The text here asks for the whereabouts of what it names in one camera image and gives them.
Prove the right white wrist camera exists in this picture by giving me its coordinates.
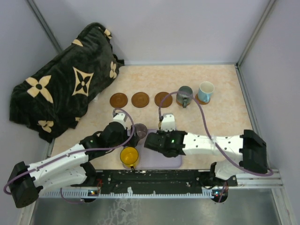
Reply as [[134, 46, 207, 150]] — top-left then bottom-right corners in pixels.
[[158, 113, 176, 132]]

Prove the lavender plastic tray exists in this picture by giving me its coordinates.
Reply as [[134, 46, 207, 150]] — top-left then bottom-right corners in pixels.
[[135, 129, 182, 170]]

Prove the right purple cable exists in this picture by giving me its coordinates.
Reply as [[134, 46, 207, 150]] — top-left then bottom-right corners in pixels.
[[158, 91, 274, 203]]

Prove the transparent purple cup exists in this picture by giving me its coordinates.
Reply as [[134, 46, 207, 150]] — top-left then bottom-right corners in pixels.
[[134, 123, 148, 140]]

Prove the yellow transparent mug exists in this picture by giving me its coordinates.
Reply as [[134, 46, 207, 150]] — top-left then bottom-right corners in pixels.
[[120, 147, 140, 171]]

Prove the cream and blue mug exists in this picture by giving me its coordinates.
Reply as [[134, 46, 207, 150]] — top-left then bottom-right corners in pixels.
[[197, 81, 215, 104]]

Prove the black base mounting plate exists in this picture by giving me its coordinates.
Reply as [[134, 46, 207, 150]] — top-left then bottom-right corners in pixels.
[[72, 170, 238, 195]]

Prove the dark brown grooved coaster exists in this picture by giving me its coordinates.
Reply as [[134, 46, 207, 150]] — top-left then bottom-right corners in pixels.
[[110, 93, 128, 108]]

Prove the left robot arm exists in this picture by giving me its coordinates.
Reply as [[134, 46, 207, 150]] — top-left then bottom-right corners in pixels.
[[4, 122, 139, 208]]

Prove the purple cable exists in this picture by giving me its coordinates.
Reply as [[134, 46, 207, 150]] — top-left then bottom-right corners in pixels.
[[158, 91, 274, 203], [3, 107, 137, 205]]

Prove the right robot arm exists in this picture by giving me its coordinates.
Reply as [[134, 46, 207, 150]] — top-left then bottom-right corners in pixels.
[[144, 130, 273, 180]]

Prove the black floral plush blanket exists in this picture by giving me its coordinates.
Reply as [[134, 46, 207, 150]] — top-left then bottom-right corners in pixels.
[[9, 22, 124, 142]]

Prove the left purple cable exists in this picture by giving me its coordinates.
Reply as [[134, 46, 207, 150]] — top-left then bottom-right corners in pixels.
[[3, 107, 137, 205]]

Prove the grey green mug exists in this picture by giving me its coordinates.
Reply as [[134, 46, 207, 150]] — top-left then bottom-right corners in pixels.
[[176, 86, 193, 99]]

